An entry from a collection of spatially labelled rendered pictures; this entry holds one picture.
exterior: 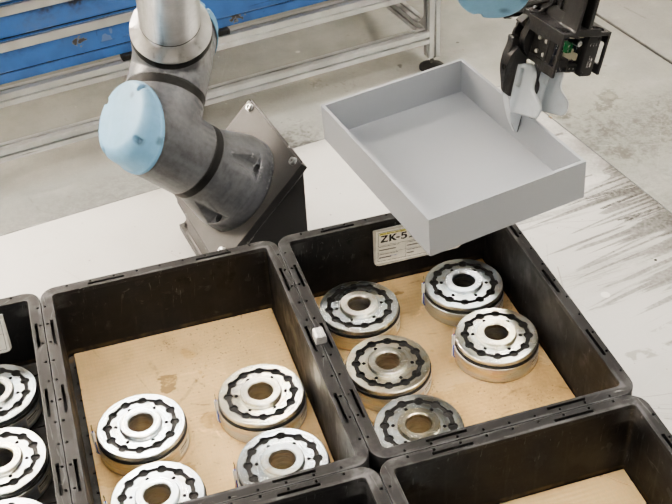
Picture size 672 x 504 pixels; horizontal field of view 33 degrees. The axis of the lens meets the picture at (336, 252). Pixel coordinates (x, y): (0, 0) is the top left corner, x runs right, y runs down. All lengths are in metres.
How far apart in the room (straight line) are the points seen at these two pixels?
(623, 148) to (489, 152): 2.00
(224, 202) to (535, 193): 0.55
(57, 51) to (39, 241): 1.35
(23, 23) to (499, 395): 2.07
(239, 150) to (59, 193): 1.68
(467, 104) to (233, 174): 0.37
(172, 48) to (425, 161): 0.42
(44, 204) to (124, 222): 1.36
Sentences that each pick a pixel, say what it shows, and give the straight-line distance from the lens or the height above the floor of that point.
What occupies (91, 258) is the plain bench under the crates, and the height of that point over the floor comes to 0.70.
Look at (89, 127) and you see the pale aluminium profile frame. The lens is 3.31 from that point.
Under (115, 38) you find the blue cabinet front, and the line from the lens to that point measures 3.24.
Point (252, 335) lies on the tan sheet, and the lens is 1.47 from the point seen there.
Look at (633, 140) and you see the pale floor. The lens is 3.41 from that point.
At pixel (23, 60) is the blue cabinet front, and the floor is 0.37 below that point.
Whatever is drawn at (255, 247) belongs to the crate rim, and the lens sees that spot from 1.45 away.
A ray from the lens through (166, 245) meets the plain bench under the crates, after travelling 1.86.
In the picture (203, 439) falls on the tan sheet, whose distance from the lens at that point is 1.36.
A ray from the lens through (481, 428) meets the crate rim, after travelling 1.21.
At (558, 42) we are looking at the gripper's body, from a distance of 1.29.
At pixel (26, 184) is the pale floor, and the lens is 3.38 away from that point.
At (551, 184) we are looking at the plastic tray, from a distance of 1.29.
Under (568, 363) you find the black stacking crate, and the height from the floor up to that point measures 0.86.
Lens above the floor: 1.81
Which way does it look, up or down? 38 degrees down
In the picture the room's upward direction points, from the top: 3 degrees counter-clockwise
